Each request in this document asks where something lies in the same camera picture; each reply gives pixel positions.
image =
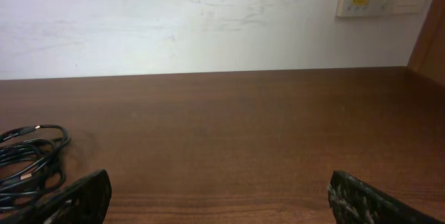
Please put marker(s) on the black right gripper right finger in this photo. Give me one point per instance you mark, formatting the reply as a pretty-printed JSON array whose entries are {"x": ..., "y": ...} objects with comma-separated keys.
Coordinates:
[{"x": 354, "y": 202}]

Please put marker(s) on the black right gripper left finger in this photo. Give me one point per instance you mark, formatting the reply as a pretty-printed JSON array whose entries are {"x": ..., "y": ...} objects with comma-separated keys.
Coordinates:
[{"x": 85, "y": 201}]

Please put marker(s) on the wooden side panel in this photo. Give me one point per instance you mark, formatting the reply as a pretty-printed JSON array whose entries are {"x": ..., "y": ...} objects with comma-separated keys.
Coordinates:
[{"x": 427, "y": 58}]

